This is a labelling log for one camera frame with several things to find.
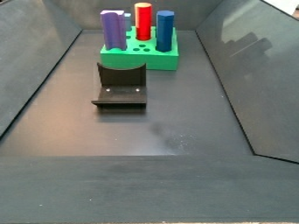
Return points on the green shape sorter board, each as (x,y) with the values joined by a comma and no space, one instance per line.
(142,52)

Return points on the light blue square block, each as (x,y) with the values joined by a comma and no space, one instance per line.
(129,24)

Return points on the black curved stand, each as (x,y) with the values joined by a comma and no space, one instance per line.
(122,86)

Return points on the blue hexagonal prism peg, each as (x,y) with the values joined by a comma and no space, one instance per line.
(165,30)

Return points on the purple notched block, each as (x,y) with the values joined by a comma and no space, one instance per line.
(114,27)

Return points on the red cylinder peg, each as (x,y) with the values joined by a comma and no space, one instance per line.
(143,21)

